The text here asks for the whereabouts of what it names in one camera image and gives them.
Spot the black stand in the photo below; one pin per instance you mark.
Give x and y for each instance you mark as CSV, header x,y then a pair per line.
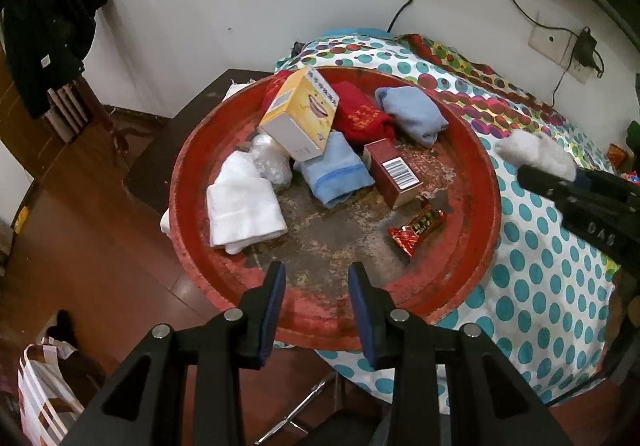
x,y
634,136

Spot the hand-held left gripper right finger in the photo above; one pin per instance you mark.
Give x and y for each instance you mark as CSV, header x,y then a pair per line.
x,y
360,311

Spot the polka dot tablecloth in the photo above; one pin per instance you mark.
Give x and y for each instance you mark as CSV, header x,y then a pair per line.
x,y
530,266

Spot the person's right forearm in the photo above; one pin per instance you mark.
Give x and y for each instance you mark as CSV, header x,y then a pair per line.
x,y
622,321

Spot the black plug-in charger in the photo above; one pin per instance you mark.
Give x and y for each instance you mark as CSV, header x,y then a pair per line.
x,y
585,48

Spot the large white sock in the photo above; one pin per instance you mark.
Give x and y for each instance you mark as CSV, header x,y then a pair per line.
x,y
245,206

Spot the black hanging jacket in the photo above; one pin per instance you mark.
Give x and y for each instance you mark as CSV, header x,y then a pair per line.
x,y
45,16

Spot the dark red small box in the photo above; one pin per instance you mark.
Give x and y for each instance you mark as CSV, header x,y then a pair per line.
x,y
392,171

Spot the white plastic bag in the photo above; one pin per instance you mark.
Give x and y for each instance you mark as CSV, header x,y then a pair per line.
x,y
45,396

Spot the blue round table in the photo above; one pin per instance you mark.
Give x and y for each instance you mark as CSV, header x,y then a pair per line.
x,y
350,32

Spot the white wall socket plate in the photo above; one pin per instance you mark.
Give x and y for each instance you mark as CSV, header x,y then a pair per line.
x,y
550,38

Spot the yellow tag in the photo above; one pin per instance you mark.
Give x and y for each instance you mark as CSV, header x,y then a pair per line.
x,y
21,220

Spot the small white sock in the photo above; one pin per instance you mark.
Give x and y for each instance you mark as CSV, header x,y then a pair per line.
x,y
535,151

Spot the dark wooden side table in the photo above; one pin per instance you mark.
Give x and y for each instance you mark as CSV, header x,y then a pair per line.
x,y
165,146

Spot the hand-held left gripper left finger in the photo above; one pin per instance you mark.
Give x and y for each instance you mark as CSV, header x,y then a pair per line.
x,y
274,306

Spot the red candy wrapper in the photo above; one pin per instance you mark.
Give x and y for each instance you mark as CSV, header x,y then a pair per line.
x,y
415,228

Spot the red sock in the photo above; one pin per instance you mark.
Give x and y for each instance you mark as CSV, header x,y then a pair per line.
x,y
272,93
360,118

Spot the wooden slat rack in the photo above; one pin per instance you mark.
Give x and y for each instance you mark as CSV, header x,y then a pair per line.
x,y
70,111

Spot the plain light blue sock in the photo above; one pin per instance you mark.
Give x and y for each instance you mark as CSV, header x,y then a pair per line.
x,y
412,113

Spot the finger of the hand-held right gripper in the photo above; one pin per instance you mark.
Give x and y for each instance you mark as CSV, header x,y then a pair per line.
x,y
605,183
547,188

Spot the worn red round tray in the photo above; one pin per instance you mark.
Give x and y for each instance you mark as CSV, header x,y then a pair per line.
x,y
325,246

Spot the blue sock with stripe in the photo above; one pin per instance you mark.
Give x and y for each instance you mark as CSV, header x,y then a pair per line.
x,y
335,171

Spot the clear plastic bag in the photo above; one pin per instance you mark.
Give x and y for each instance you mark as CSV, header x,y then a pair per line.
x,y
270,161

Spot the yellow cardboard box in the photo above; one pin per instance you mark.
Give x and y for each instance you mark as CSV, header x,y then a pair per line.
x,y
300,116

